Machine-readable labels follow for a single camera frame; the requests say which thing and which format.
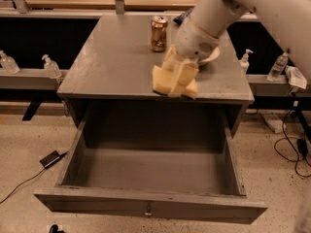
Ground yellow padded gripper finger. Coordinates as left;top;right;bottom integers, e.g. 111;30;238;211
168;58;199;99
161;45;182;72

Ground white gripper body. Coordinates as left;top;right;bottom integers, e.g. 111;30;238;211
174;17;220;62

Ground yellow sponge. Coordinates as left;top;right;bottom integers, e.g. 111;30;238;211
152;65;198;99

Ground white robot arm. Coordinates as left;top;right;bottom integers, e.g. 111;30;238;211
161;0;311;97

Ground open grey top drawer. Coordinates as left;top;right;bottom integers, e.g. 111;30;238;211
34;110;267;224

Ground white bowl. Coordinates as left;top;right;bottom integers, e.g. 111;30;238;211
198;48;220;66

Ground blue chip bag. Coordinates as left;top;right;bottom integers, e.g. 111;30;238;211
173;8;193;25

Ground crushed gold soda can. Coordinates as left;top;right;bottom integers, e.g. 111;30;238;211
151;16;168;52

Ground right white pump bottle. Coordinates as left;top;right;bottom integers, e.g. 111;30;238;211
239;49;253;73

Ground grey cabinet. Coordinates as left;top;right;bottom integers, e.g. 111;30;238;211
58;15;254;132

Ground clear water bottle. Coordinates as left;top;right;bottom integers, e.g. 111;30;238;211
267;52;289;81

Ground white folded paper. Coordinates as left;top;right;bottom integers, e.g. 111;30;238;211
285;66;307;89

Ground clear sanitizer bottle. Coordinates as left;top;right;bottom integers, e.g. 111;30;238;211
42;54;61;79
0;50;19;74

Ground black power adapter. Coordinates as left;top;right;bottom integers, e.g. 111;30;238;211
40;150;60;169

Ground left clear sanitizer bottle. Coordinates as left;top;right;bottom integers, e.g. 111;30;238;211
0;50;19;74

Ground black floor cables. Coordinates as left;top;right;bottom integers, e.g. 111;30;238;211
273;100;311;181

